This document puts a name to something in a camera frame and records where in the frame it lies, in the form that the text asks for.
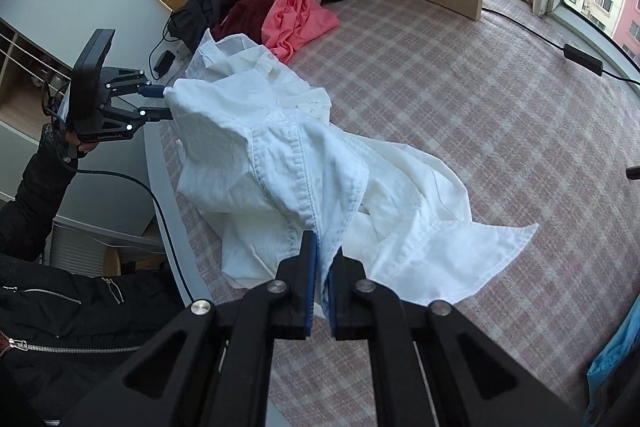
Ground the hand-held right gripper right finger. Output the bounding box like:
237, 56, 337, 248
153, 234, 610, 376
327, 249, 583, 427

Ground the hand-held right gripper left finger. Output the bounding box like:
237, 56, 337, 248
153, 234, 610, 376
60, 231, 321, 427

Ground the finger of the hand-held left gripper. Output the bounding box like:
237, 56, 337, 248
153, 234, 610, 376
97, 106, 176, 136
102, 67, 167, 102

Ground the white shirt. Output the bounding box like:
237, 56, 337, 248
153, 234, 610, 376
164, 29, 540, 308

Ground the person's left forearm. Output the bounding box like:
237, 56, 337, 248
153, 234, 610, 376
0, 122, 80, 264

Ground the person's left hand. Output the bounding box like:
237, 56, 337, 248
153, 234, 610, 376
65, 132, 102, 158

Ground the small black charger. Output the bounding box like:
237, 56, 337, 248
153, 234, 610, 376
152, 51, 176, 76

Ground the white shelf unit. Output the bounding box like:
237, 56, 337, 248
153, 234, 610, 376
0, 18, 76, 124

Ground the dark red garment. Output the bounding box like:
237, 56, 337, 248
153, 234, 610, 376
210, 0, 276, 45

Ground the wooden stool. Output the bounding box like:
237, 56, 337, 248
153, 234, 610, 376
102, 247, 166, 279

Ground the white slatted panel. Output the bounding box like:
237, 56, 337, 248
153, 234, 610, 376
47, 217, 166, 279

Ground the pink garment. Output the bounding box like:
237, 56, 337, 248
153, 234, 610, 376
260, 0, 341, 64

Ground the person's black jacket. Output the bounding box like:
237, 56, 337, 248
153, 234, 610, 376
0, 252, 201, 427

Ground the pink plaid tablecloth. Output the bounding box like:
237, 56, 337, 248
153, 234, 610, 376
160, 0, 640, 427

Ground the blue garment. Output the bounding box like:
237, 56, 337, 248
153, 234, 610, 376
585, 307, 640, 418

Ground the long black power adapter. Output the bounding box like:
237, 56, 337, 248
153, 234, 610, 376
564, 43, 605, 76

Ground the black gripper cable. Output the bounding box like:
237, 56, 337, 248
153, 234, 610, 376
75, 168, 193, 305

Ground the black adapter cable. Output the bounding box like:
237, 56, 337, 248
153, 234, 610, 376
481, 6, 640, 84

